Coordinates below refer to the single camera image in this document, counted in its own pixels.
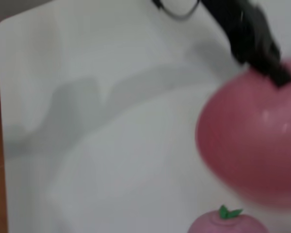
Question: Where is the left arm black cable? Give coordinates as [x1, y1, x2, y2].
[151, 0, 202, 21]

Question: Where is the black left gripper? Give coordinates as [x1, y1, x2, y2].
[200, 0, 291, 89]

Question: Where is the pink toy peach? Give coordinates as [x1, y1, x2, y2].
[187, 205, 270, 233]

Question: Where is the pink plastic bowl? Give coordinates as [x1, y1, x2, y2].
[195, 57, 291, 210]

